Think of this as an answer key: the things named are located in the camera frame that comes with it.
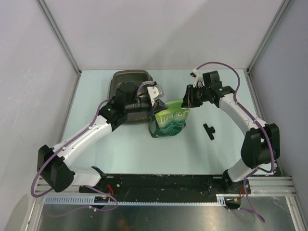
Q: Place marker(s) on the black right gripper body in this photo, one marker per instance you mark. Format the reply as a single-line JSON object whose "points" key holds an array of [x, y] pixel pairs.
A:
{"points": [[197, 96]]}

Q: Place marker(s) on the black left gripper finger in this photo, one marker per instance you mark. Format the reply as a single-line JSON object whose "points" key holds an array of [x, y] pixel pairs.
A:
{"points": [[161, 105], [156, 111]]}

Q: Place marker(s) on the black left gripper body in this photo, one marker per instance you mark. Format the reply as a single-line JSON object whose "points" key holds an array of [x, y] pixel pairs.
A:
{"points": [[140, 107]]}

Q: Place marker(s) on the green litter bag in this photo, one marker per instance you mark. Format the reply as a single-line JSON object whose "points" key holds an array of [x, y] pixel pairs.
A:
{"points": [[169, 122]]}

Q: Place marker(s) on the black bag clip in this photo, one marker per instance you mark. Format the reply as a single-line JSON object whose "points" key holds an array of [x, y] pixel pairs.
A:
{"points": [[210, 131]]}

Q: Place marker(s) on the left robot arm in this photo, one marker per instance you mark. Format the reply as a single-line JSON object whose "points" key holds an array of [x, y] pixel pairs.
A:
{"points": [[55, 163]]}

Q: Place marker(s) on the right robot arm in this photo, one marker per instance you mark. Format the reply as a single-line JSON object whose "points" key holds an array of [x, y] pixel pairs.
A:
{"points": [[261, 145]]}

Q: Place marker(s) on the dark grey litter box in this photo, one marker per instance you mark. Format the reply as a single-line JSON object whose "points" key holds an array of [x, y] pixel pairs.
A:
{"points": [[124, 86]]}

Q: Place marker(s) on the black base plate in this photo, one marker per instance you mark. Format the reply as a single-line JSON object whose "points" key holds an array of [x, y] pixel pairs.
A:
{"points": [[169, 195]]}

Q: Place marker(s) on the aluminium frame rail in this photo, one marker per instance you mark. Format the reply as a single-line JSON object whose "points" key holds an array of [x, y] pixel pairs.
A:
{"points": [[122, 184]]}

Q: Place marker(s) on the grey slotted cable duct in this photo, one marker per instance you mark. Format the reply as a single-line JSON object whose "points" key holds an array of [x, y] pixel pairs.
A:
{"points": [[219, 200]]}

